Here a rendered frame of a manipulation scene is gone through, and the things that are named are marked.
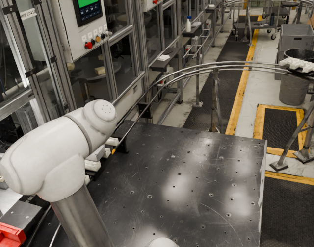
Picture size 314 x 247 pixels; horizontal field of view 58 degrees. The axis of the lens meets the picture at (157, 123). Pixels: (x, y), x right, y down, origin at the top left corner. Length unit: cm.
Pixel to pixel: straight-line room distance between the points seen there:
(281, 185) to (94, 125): 218
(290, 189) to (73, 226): 216
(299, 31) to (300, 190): 288
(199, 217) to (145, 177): 42
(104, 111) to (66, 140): 12
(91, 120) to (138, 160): 113
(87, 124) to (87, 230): 29
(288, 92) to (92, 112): 330
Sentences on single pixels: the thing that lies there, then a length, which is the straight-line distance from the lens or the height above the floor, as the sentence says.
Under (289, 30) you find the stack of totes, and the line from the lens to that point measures 497.
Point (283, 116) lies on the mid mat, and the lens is 366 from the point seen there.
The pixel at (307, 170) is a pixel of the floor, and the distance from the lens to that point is 298.
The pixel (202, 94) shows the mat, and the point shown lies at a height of 1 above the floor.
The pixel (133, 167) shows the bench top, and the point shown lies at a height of 68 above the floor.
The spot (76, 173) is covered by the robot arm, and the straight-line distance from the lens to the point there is 75.
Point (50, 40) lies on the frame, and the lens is 150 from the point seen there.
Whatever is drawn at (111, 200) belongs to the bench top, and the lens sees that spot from 163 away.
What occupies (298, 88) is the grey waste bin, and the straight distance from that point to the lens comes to 384.
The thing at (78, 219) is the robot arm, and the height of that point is 126.
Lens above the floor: 186
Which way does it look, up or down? 33 degrees down
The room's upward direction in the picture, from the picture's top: 5 degrees counter-clockwise
